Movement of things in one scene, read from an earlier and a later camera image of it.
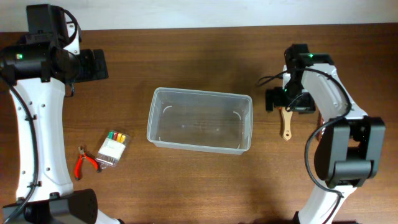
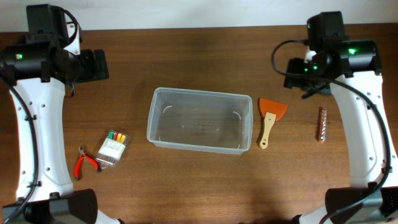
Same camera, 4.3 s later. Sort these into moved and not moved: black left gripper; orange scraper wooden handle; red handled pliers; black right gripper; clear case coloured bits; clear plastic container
Moved: black right gripper; orange scraper wooden handle
Not moved: clear case coloured bits; clear plastic container; red handled pliers; black left gripper
